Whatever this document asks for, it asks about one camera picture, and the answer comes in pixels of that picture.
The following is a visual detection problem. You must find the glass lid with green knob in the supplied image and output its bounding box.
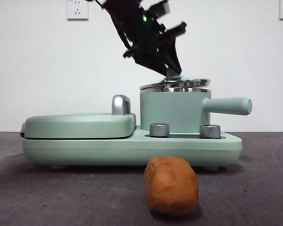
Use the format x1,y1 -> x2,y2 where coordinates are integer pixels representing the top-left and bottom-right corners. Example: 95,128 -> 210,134
139,67 -> 212,92

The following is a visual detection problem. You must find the brown potato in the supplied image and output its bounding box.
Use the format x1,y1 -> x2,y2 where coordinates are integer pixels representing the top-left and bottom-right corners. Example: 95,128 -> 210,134
143,155 -> 200,217

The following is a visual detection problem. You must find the silver control knob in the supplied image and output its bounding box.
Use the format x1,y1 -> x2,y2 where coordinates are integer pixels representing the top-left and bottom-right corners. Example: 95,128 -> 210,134
150,122 -> 170,137
200,124 -> 222,139

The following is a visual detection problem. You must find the mint green breakfast machine base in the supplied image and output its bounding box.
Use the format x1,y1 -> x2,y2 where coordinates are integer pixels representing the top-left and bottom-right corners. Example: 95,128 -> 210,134
22,124 -> 243,170

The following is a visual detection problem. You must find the mint green hinged griddle cover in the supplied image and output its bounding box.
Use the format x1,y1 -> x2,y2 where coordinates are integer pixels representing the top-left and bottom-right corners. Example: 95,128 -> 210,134
20,113 -> 137,139

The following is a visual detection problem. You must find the chrome griddle cover handle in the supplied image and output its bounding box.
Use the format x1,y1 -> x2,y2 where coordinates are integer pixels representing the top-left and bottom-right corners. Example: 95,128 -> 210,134
111,94 -> 132,116

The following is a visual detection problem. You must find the mint green pot with handle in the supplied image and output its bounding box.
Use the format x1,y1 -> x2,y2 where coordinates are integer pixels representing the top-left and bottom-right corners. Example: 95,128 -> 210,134
140,88 -> 253,132

